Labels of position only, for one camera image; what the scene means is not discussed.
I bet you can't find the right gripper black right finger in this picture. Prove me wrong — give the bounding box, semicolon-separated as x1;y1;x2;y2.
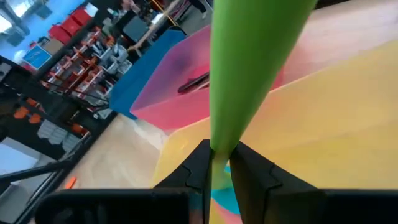
229;141;326;224

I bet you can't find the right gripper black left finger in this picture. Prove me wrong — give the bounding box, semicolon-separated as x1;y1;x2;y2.
154;139;214;224

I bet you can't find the teal silicone spatula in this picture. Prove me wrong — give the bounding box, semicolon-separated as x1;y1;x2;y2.
210;164;242;216

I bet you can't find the green silicone spatula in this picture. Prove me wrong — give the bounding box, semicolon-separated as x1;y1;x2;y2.
208;0;318;191

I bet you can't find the yellow plastic bin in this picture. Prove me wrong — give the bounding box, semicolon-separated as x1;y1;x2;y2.
150;40;398;224

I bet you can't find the pink plastic bin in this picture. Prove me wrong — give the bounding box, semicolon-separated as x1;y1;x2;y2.
129;24;285;131

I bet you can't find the blue plastic bin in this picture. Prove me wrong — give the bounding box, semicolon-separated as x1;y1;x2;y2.
108;28;187;121

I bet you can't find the parts bin shelving rack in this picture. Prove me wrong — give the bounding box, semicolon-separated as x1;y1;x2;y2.
40;18;135;110

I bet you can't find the wooden top background desk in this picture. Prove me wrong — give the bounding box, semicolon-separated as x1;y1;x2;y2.
127;0;185;52

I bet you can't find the black panel with small bins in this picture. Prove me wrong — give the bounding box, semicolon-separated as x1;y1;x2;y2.
0;55;94;162

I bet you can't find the grey box monitor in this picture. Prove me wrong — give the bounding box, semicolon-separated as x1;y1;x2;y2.
123;15;150;43

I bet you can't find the brown cardboard box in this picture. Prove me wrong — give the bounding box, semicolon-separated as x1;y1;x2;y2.
42;37;65;55

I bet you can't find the blue wall sign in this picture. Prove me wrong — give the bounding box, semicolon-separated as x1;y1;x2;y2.
22;45;53;70

